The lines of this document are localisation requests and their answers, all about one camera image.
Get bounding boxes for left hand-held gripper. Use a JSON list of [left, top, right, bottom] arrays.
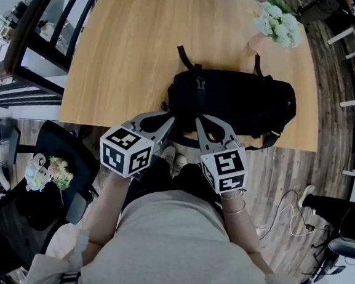
[[96, 105, 177, 182]]

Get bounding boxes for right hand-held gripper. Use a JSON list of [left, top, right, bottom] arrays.
[[188, 114, 255, 198]]

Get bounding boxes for black bag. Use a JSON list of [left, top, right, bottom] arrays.
[[157, 43, 301, 156]]

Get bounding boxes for person's left forearm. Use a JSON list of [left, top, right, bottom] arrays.
[[86, 167, 133, 250]]

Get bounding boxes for person's right forearm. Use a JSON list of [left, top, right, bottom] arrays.
[[215, 187, 282, 275]]

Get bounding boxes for person's left white shoe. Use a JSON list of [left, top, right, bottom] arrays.
[[160, 145, 177, 170]]

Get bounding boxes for person's white shoe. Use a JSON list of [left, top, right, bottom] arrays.
[[160, 145, 177, 170], [172, 153, 190, 180]]

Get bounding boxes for person's right white shoe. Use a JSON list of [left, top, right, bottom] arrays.
[[172, 153, 190, 180]]

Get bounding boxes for person's black trousers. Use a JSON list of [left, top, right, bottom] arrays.
[[121, 155, 229, 221]]

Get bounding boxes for pink vase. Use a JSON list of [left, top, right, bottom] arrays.
[[247, 31, 270, 52]]

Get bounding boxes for yellow green flower bunch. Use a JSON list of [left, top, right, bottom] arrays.
[[44, 155, 76, 208]]

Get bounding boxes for person's grey shirt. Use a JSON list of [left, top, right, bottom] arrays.
[[25, 177, 317, 284]]

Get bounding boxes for white flower bouquet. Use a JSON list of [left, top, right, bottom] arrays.
[[252, 0, 305, 51]]

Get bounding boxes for pale plush toy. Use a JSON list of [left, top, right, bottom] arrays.
[[25, 152, 50, 193]]

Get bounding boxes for black office chair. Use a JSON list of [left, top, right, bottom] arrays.
[[0, 115, 103, 282]]

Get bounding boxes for black floor box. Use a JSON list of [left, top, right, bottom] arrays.
[[0, 123, 22, 164]]

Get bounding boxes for black metal railing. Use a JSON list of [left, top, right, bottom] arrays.
[[0, 0, 109, 118]]

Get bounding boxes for grey round stool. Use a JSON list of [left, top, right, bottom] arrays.
[[327, 235, 355, 260]]

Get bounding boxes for thin wrist bracelets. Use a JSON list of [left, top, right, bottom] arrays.
[[219, 187, 248, 218]]

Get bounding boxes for white floor cable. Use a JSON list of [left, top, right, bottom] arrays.
[[257, 186, 319, 245]]

